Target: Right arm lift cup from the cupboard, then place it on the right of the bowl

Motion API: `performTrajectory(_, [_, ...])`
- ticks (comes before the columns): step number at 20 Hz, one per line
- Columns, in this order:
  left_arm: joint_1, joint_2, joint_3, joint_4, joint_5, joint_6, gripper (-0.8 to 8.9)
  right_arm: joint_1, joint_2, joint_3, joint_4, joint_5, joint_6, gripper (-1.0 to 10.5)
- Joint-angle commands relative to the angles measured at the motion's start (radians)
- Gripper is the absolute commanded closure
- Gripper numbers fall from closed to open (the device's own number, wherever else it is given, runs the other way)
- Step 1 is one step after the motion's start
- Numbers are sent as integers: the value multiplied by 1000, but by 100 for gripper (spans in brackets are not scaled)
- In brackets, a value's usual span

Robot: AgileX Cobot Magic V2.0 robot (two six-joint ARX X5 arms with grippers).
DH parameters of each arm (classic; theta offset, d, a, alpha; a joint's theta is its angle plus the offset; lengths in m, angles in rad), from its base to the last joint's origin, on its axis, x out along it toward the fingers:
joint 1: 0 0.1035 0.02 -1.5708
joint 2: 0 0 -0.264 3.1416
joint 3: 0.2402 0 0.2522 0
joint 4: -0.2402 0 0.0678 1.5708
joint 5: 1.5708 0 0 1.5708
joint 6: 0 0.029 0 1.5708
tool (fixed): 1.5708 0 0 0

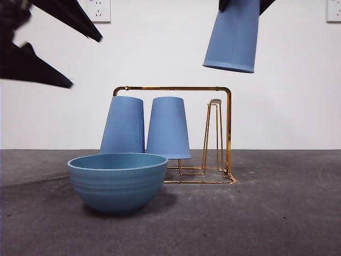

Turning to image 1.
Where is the blue ribbed cup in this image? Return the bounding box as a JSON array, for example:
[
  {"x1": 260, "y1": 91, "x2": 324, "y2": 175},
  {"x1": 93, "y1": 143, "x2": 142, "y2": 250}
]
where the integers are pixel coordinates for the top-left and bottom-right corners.
[
  {"x1": 145, "y1": 96, "x2": 191, "y2": 160},
  {"x1": 202, "y1": 0, "x2": 261, "y2": 74},
  {"x1": 99, "y1": 95, "x2": 146, "y2": 155}
]

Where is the blue ribbed bowl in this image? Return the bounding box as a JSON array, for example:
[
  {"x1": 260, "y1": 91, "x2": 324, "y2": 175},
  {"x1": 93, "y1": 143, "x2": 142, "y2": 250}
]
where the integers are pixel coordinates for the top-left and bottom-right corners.
[{"x1": 67, "y1": 153, "x2": 169, "y2": 216}]

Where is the white wall socket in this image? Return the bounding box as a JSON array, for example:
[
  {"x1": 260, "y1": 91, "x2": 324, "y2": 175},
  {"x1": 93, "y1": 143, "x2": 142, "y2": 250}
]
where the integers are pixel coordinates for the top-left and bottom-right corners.
[
  {"x1": 87, "y1": 0, "x2": 111, "y2": 23},
  {"x1": 327, "y1": 0, "x2": 341, "y2": 23}
]

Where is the gold wire cup rack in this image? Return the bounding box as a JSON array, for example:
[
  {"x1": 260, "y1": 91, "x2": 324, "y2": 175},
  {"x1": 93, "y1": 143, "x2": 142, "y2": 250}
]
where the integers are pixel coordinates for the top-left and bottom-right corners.
[{"x1": 112, "y1": 85, "x2": 238, "y2": 185}]

